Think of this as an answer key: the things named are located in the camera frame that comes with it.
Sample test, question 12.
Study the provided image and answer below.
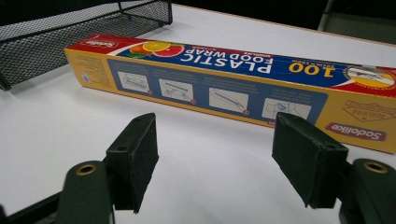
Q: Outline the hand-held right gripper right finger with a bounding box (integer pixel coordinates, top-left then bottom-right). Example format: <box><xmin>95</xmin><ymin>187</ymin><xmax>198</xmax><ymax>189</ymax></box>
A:
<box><xmin>271</xmin><ymin>111</ymin><xmax>396</xmax><ymax>224</ymax></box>

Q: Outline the grey chair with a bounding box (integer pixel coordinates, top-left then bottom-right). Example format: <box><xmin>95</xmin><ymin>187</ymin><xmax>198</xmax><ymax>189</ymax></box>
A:
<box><xmin>317</xmin><ymin>0</ymin><xmax>396</xmax><ymax>45</ymax></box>

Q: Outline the black wire mesh basket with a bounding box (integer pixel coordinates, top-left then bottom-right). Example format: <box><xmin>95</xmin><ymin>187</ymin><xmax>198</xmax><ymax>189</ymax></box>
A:
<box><xmin>0</xmin><ymin>0</ymin><xmax>174</xmax><ymax>91</ymax></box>

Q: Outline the long plastic wrap box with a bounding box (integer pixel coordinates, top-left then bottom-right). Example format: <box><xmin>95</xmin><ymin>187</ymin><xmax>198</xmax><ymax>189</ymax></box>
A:
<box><xmin>64</xmin><ymin>33</ymin><xmax>396</xmax><ymax>155</ymax></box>

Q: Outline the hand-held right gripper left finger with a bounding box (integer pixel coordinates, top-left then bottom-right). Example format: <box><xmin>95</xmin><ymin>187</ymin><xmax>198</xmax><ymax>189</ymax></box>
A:
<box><xmin>55</xmin><ymin>112</ymin><xmax>160</xmax><ymax>224</ymax></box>

